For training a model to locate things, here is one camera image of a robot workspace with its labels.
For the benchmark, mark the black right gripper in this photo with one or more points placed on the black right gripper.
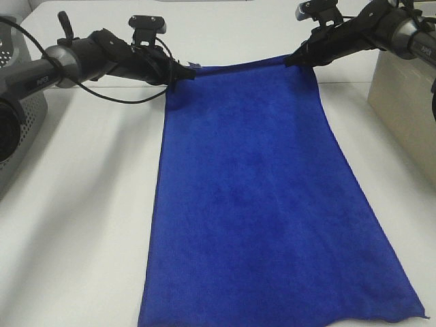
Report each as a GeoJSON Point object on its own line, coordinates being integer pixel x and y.
{"type": "Point", "coordinates": [329, 43]}

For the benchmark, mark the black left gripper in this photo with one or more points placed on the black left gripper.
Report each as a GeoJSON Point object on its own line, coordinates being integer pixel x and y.
{"type": "Point", "coordinates": [150, 65]}

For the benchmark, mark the blue microfibre towel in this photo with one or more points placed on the blue microfibre towel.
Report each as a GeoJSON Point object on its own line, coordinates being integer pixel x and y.
{"type": "Point", "coordinates": [258, 218]}

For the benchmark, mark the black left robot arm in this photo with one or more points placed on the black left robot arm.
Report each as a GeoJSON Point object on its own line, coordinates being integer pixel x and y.
{"type": "Point", "coordinates": [73, 61]}

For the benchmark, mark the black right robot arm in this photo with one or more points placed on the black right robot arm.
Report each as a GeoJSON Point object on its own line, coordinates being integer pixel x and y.
{"type": "Point", "coordinates": [393, 26]}

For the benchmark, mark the beige storage box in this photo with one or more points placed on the beige storage box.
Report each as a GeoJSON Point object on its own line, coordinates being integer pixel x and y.
{"type": "Point", "coordinates": [401, 96]}

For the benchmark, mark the grey perforated plastic basket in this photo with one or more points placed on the grey perforated plastic basket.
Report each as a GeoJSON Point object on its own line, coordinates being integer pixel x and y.
{"type": "Point", "coordinates": [22, 112]}

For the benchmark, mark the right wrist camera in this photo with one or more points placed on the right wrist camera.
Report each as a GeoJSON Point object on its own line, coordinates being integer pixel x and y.
{"type": "Point", "coordinates": [325, 12]}

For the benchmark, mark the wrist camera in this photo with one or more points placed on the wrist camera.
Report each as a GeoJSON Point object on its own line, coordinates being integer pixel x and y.
{"type": "Point", "coordinates": [325, 12]}
{"type": "Point", "coordinates": [146, 29]}

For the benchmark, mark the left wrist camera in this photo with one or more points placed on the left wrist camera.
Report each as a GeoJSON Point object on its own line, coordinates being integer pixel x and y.
{"type": "Point", "coordinates": [146, 29]}

